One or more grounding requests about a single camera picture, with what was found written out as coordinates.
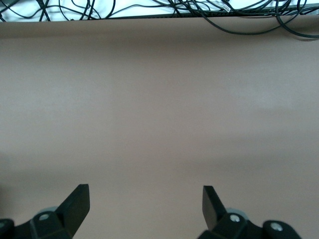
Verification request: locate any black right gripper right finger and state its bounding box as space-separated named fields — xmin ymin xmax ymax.
xmin=198 ymin=185 xmax=303 ymax=239

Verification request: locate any long looping black cable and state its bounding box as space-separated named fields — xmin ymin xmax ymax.
xmin=199 ymin=9 xmax=319 ymax=41

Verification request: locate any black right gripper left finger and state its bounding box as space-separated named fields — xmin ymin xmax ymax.
xmin=0 ymin=183 xmax=90 ymax=239

